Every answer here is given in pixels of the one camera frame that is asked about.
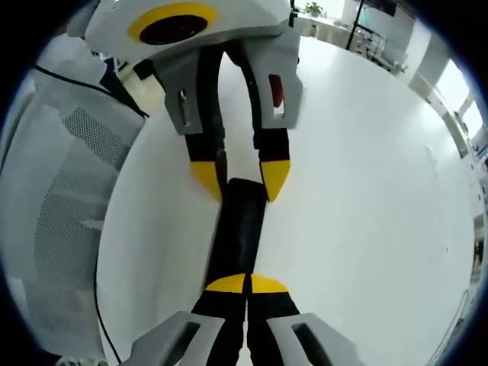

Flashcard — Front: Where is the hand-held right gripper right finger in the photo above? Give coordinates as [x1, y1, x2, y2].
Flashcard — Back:
[246, 273, 367, 366]

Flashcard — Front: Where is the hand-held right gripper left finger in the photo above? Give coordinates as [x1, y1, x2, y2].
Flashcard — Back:
[131, 272, 249, 366]

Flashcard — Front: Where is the black remote control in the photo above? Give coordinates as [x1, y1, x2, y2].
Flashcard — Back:
[205, 177, 268, 291]

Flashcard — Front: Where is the small green plant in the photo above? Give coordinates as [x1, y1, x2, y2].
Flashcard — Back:
[304, 1, 326, 18]

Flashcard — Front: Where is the black floor stand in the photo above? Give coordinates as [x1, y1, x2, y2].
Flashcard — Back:
[344, 0, 368, 51]

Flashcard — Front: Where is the grey mesh office chair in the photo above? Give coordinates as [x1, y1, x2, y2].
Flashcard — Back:
[0, 101, 146, 354]

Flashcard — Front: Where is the thin black cable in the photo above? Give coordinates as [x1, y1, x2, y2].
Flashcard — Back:
[93, 243, 124, 364]

